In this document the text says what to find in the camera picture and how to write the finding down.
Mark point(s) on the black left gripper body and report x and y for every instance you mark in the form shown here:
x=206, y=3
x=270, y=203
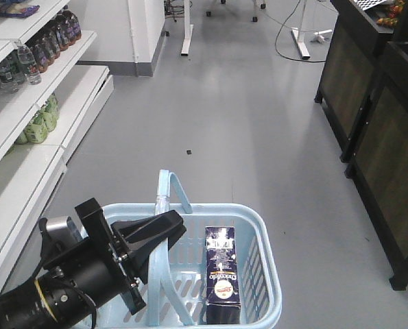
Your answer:
x=107, y=262

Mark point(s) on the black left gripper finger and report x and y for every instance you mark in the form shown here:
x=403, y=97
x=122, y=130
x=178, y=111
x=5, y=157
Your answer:
x=142, y=247
x=123, y=230

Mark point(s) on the light blue shopping basket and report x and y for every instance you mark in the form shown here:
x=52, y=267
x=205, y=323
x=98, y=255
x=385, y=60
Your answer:
x=259, y=287

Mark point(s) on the dark blue cookie box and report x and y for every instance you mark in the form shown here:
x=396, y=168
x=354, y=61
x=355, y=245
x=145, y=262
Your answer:
x=223, y=302

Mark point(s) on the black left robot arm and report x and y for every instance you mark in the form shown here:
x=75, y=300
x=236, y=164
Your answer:
x=26, y=305

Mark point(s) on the near black wooden display stand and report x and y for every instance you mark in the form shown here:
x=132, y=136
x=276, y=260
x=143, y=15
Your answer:
x=379, y=162

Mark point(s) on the black wooden display stand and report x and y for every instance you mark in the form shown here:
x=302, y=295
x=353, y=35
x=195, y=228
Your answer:
x=349, y=73
x=379, y=162

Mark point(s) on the far black wooden display stand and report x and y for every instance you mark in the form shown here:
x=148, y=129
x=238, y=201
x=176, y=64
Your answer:
x=349, y=73

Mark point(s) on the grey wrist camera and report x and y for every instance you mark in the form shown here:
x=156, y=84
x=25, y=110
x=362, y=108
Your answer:
x=59, y=229

